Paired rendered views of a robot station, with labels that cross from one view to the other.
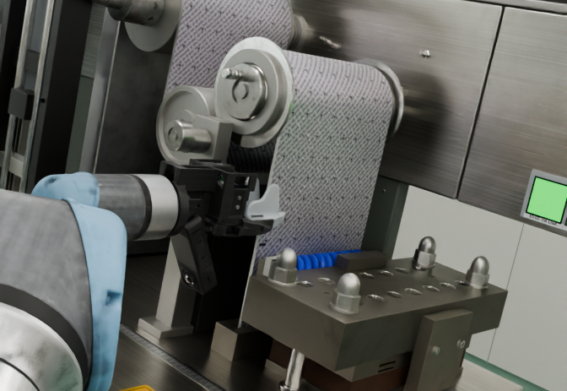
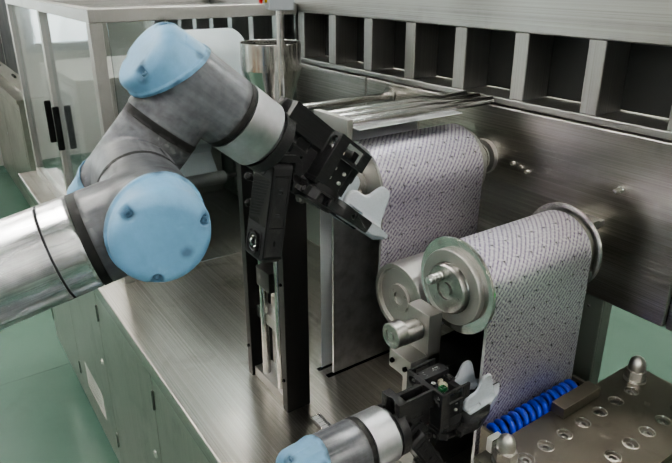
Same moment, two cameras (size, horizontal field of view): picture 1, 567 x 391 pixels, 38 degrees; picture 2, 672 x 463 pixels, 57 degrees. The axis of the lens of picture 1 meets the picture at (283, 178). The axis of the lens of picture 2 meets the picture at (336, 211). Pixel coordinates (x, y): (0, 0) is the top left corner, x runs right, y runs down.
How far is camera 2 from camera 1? 0.44 m
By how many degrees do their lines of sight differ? 18
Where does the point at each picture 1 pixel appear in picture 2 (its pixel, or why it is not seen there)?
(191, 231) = (417, 447)
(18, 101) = (263, 278)
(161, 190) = (385, 433)
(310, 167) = (518, 338)
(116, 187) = (345, 450)
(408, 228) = not seen: hidden behind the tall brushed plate
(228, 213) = (447, 423)
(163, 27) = not seen: hidden behind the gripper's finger
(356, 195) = (564, 336)
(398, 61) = (592, 191)
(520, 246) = not seen: outside the picture
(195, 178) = (414, 406)
